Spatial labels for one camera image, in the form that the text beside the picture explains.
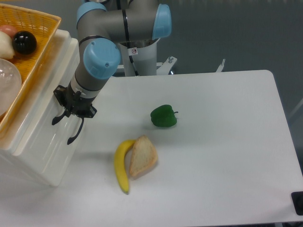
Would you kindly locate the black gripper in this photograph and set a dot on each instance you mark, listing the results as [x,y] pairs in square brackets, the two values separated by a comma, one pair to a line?
[73,103]

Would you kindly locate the white top drawer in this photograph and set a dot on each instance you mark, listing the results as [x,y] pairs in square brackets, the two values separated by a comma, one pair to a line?
[43,154]

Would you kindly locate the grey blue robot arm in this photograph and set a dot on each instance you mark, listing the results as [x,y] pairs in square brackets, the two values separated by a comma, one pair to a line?
[99,32]

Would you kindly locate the white drawer cabinet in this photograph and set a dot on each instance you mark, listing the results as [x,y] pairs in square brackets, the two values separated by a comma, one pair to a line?
[47,69]

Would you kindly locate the yellow banana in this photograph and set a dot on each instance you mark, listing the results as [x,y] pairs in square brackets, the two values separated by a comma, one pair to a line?
[119,164]

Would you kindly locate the clear glass ball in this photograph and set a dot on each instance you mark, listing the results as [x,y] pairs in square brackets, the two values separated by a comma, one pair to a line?
[10,84]

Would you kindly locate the toast bread slice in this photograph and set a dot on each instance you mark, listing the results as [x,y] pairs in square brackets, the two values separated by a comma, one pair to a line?
[144,156]

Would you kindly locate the black shiny ball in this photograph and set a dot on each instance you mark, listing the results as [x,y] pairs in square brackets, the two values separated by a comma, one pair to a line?
[24,42]

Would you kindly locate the white onion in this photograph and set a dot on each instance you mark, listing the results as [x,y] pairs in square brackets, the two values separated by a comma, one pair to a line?
[6,49]

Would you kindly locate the green bell pepper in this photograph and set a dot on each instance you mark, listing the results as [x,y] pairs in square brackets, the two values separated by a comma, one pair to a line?
[163,116]

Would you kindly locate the orange plastic basket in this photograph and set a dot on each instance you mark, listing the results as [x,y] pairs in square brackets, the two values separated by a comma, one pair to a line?
[39,28]

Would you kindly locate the pink peach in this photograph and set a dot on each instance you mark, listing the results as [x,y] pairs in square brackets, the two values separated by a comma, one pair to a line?
[9,30]

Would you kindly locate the black object at table edge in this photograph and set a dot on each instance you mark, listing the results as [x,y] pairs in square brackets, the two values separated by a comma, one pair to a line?
[297,198]

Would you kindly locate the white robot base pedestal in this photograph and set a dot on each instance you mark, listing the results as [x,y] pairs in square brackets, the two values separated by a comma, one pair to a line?
[141,54]

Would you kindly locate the white mounting bracket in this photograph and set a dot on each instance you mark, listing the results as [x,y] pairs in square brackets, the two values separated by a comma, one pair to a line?
[165,68]

